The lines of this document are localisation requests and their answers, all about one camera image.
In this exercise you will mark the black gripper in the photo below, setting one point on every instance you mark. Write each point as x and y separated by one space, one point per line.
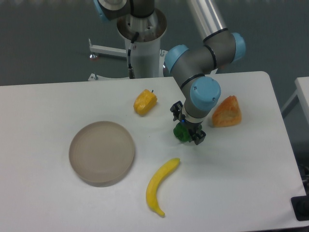
197 135

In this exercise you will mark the green toy pepper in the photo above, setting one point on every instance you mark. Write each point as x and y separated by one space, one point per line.
182 133

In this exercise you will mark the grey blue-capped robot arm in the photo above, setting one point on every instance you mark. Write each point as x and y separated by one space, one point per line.
189 69

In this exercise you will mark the yellow toy pepper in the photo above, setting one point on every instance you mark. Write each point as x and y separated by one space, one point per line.
144 102

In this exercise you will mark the yellow toy banana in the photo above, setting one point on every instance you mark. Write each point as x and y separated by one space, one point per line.
159 176

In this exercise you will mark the beige round plate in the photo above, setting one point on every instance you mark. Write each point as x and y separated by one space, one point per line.
102 153

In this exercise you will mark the white side table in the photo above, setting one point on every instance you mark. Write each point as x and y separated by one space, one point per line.
300 95

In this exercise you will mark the black device at table edge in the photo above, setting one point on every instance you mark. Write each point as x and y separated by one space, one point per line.
300 204

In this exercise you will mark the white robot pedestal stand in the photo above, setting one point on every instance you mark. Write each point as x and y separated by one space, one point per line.
142 36

